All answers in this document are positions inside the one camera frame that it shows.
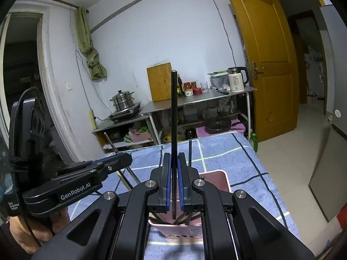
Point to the hanging green cloth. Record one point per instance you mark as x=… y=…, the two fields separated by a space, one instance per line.
x=86 y=40

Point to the red cup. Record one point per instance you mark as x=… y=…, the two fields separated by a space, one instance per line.
x=197 y=91

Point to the green plastic bottle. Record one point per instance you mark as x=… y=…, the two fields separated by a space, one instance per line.
x=253 y=143

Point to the clear plastic storage container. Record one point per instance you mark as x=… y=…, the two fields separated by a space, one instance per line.
x=218 y=81

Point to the steel shelf table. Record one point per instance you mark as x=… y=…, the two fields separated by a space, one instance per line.
x=206 y=98

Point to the clear drinking glass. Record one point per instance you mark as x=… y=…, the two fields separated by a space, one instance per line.
x=204 y=87

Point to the white electric kettle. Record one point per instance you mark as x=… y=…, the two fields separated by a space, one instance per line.
x=236 y=81

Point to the blue checked tablecloth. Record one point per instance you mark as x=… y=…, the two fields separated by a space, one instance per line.
x=244 y=184

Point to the person's left hand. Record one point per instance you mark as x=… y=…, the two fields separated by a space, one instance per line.
x=19 y=230

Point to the pink basket with vegetables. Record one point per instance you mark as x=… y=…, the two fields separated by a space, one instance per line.
x=139 y=135

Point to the grey wall pipe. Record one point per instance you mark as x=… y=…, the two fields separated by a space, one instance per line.
x=116 y=13

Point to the person's left forearm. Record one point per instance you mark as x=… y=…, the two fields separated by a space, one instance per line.
x=13 y=250

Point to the steel steamer pot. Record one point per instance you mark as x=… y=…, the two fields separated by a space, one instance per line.
x=122 y=101

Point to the white wall switch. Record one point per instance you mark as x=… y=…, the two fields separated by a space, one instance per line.
x=69 y=86

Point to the white door frame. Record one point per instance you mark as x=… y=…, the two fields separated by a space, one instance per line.
x=48 y=86

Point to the yellow wooden door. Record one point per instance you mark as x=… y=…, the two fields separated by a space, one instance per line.
x=265 y=59

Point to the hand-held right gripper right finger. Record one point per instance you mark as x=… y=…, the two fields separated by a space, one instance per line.
x=181 y=184

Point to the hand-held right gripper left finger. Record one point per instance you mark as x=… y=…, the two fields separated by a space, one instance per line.
x=168 y=184

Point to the dark glass oil bottle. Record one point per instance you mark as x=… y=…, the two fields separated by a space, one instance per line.
x=180 y=86

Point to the pink plastic cutlery holder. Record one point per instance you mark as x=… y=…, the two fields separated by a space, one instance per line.
x=219 y=181

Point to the black wok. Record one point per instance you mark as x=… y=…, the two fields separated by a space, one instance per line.
x=218 y=122

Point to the wooden cutting board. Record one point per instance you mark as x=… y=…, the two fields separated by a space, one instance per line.
x=160 y=82

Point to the black induction cooker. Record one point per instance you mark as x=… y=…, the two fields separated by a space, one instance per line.
x=124 y=113

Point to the black chopstick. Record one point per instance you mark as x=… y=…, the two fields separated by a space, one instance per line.
x=173 y=113

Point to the grey refrigerator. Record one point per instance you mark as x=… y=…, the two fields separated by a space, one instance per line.
x=333 y=113

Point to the yellowed power strip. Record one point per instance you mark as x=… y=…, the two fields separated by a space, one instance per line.
x=92 y=119

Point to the low metal stand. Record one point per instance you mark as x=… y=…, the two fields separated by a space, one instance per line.
x=122 y=126

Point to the small red lidded jar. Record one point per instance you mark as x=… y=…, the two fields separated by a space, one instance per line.
x=193 y=85

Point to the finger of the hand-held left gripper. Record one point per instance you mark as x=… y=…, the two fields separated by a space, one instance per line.
x=81 y=165
x=113 y=163

